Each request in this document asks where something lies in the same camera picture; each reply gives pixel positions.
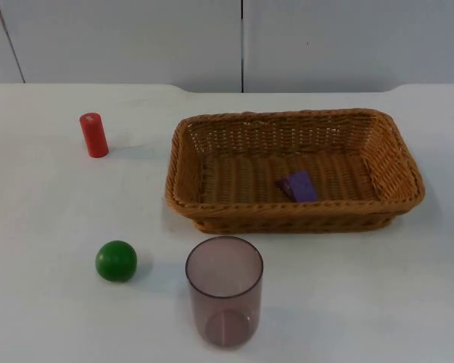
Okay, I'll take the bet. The brown wicker basket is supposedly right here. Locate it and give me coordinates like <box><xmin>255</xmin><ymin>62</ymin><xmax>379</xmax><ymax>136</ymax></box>
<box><xmin>164</xmin><ymin>108</ymin><xmax>427</xmax><ymax>234</ymax></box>

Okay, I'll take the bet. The purple triangular block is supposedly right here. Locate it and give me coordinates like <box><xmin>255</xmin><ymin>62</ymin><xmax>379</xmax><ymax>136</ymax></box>
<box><xmin>275</xmin><ymin>169</ymin><xmax>319</xmax><ymax>203</ymax></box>

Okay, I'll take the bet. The red cylinder block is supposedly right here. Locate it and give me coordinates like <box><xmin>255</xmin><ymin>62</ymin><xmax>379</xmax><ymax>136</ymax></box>
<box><xmin>79</xmin><ymin>111</ymin><xmax>110</xmax><ymax>158</ymax></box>

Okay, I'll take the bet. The clear cup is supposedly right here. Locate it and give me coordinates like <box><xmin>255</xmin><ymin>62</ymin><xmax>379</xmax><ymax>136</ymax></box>
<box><xmin>185</xmin><ymin>236</ymin><xmax>264</xmax><ymax>349</ymax></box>

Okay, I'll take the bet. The green ball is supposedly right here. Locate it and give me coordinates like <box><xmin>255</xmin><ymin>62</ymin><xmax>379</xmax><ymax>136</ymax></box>
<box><xmin>95</xmin><ymin>240</ymin><xmax>138</xmax><ymax>283</ymax></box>

